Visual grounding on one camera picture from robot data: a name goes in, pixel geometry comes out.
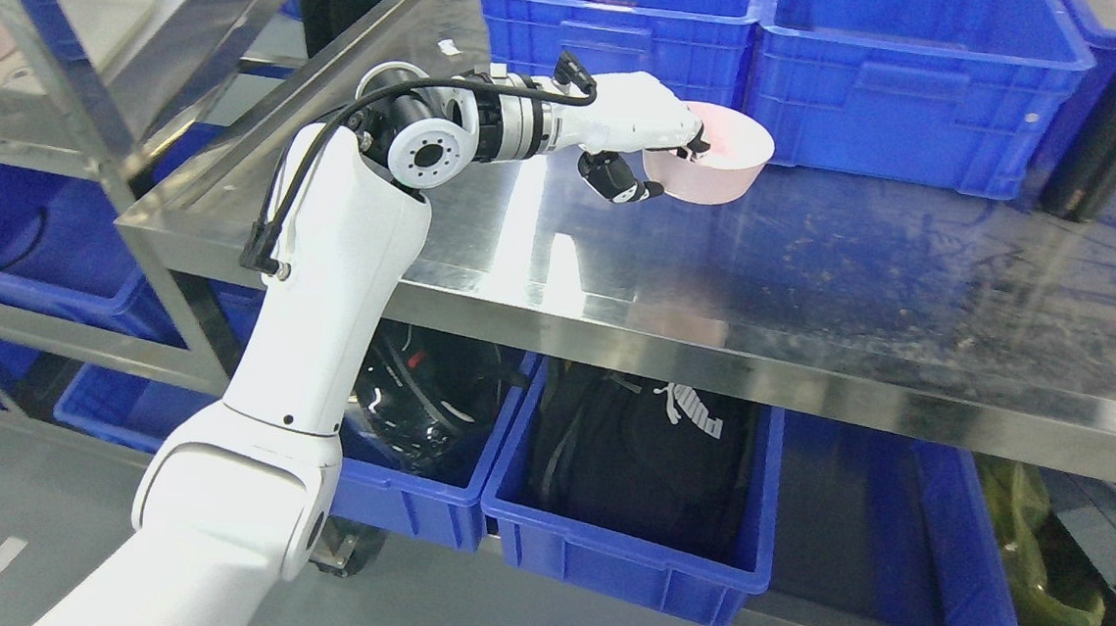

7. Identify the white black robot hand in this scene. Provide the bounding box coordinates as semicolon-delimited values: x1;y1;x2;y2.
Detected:
565;73;710;203

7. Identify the pink plastic bowl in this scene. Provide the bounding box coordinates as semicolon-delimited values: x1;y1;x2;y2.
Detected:
642;102;775;206

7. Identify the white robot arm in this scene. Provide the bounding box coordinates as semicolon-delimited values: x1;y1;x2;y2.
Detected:
36;52;599;626

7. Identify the steel shelf rack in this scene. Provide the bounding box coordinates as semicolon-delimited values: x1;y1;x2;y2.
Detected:
0;0;283;399

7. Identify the blue crate on table left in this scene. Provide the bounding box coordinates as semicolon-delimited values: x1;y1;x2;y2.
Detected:
479;0;764;108

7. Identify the blue crate on table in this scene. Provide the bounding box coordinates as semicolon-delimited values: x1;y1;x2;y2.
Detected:
744;0;1095;200
479;0;764;108

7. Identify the steel work table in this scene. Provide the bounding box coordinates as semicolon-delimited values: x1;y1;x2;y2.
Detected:
102;0;1116;491

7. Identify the blue crate on table right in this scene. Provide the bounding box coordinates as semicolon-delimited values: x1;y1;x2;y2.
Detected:
744;0;1095;200

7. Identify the black helmet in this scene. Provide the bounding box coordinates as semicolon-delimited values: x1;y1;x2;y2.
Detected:
341;319;528;487

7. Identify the black puma bag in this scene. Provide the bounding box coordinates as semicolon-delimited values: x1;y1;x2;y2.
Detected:
523;362;759;561

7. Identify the blue crate with black bag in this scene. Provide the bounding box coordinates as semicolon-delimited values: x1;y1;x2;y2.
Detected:
481;359;788;626

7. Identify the cream bear tray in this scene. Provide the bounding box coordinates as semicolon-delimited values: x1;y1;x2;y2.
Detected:
0;0;158;96

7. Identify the green bag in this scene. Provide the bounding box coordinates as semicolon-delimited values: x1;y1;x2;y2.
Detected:
974;455;1107;626

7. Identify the blue crate with green bag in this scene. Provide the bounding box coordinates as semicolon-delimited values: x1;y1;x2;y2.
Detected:
913;442;1019;626

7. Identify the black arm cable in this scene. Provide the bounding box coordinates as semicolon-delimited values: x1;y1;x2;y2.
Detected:
238;28;602;301

